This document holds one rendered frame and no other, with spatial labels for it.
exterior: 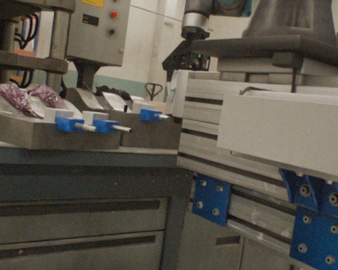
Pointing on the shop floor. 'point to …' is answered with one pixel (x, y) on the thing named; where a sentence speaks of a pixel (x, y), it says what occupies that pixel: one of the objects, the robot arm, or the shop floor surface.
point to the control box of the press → (96, 37)
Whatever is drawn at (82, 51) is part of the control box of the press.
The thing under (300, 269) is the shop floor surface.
